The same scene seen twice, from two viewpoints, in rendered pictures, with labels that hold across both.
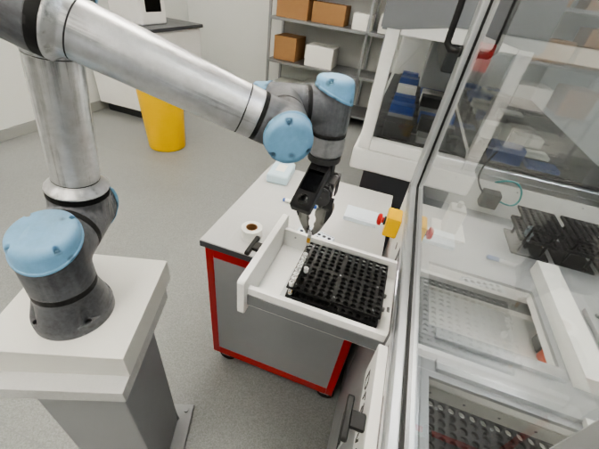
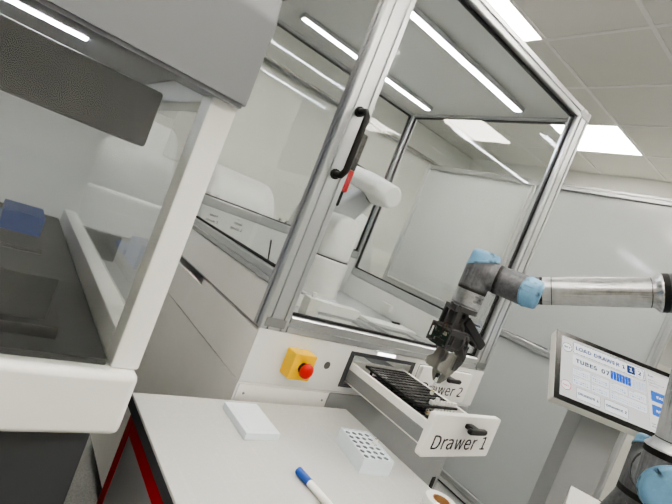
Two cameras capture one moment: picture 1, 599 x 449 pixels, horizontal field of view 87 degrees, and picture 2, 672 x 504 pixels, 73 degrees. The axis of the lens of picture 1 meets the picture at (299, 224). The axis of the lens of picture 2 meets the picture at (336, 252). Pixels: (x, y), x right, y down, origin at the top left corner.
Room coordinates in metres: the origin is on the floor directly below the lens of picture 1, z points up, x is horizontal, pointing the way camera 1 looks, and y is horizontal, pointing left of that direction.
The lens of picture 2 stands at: (1.78, 0.43, 1.24)
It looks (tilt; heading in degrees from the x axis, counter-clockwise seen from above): 3 degrees down; 219
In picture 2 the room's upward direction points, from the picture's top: 22 degrees clockwise
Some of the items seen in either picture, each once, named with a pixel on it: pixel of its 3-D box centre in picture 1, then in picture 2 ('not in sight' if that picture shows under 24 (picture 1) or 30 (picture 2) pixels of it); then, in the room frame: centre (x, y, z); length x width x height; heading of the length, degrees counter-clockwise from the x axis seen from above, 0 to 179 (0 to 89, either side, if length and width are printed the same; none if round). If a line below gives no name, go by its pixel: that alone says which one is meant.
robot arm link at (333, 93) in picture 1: (330, 106); (480, 272); (0.63, -0.03, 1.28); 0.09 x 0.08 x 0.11; 102
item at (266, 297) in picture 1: (340, 286); (403, 396); (0.55, -0.13, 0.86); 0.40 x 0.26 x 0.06; 77
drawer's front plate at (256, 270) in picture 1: (265, 258); (460, 434); (0.60, 0.08, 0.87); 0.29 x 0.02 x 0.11; 167
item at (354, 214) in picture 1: (361, 216); (250, 420); (1.02, -0.23, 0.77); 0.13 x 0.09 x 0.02; 77
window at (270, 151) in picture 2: not in sight; (267, 110); (0.85, -0.81, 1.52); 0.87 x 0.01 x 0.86; 77
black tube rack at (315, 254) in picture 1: (338, 283); (406, 396); (0.56, -0.12, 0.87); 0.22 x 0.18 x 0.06; 77
